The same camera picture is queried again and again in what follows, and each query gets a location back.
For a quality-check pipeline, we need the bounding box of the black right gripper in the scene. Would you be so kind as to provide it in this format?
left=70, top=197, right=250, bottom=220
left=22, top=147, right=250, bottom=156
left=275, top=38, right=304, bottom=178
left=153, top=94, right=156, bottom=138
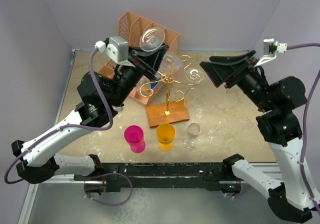
left=199, top=48, right=273, bottom=111

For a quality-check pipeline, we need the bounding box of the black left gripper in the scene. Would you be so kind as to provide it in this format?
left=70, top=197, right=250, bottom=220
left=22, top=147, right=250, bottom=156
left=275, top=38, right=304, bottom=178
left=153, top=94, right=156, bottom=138
left=107, top=43, right=168, bottom=108

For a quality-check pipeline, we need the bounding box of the clear round wine glass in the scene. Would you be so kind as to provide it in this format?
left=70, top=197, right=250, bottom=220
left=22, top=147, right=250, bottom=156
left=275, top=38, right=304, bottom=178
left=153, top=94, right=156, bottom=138
left=138, top=27, right=183, bottom=78

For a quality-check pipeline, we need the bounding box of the clear flute wine glass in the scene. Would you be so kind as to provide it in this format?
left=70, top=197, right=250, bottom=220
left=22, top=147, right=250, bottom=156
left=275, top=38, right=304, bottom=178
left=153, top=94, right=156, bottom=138
left=184, top=68, right=204, bottom=104

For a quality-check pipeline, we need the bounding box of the gold wire wine glass rack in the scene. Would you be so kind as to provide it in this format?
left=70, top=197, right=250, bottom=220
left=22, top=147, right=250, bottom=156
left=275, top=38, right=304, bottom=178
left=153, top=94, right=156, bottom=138
left=136, top=54, right=192, bottom=129

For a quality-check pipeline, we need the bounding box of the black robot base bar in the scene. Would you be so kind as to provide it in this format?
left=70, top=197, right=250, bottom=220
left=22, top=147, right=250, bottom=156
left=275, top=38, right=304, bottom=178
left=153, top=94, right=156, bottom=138
left=74, top=162, right=242, bottom=194

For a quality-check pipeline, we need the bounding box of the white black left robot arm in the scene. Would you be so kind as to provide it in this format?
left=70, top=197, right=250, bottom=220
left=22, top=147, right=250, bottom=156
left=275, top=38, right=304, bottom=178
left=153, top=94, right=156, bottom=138
left=11, top=38, right=169, bottom=184

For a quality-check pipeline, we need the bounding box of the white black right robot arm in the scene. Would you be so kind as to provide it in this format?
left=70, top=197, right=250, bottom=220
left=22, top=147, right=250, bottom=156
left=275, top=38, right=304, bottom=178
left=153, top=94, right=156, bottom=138
left=200, top=51, right=320, bottom=224

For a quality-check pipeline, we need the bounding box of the clear lying wine glass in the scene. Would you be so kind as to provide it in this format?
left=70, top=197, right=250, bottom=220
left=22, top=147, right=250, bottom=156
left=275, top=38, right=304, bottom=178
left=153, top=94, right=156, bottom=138
left=181, top=122, right=201, bottom=152

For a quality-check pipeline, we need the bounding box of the blue round lid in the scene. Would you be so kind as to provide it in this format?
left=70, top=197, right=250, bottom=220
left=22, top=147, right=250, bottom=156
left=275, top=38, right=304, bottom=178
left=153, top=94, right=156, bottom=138
left=150, top=83, right=157, bottom=89

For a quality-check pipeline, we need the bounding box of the orange plastic file organizer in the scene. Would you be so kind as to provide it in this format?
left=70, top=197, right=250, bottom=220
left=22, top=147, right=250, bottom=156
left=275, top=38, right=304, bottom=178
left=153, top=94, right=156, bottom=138
left=97, top=11, right=181, bottom=107

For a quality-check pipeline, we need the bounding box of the yellow plastic goblet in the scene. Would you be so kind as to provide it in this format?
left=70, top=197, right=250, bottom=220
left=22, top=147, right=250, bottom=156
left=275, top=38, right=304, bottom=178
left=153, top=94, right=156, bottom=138
left=156, top=123, right=176, bottom=152

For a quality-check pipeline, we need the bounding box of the pink plastic goblet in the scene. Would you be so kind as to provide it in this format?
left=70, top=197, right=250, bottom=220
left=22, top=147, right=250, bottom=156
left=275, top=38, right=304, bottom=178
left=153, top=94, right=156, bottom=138
left=124, top=125, right=146, bottom=154

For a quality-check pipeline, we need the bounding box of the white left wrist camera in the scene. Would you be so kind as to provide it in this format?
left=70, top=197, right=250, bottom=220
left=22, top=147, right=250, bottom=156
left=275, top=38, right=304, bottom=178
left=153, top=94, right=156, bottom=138
left=94, top=36, right=133, bottom=67

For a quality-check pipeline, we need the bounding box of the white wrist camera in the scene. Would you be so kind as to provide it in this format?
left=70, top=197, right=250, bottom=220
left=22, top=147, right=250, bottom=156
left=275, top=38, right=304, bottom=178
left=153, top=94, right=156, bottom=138
left=254, top=37, right=288, bottom=67
left=94, top=36, right=133, bottom=67

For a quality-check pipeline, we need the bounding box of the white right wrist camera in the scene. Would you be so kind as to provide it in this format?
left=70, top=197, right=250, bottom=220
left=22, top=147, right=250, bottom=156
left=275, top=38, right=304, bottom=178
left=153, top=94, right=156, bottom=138
left=254, top=37, right=288, bottom=67

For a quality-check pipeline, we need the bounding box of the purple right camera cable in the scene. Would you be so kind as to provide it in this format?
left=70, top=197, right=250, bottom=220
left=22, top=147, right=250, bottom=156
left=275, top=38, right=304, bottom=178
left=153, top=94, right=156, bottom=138
left=286, top=42, right=320, bottom=207

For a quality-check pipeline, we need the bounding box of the silver table frame rail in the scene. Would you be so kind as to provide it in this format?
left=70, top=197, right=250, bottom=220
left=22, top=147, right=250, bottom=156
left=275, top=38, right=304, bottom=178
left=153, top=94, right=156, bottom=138
left=17, top=48, right=293, bottom=224

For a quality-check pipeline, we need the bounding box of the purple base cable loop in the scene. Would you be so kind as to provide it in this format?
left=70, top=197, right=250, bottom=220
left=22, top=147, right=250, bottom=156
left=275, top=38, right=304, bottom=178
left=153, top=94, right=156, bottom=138
left=83, top=171, right=134, bottom=207

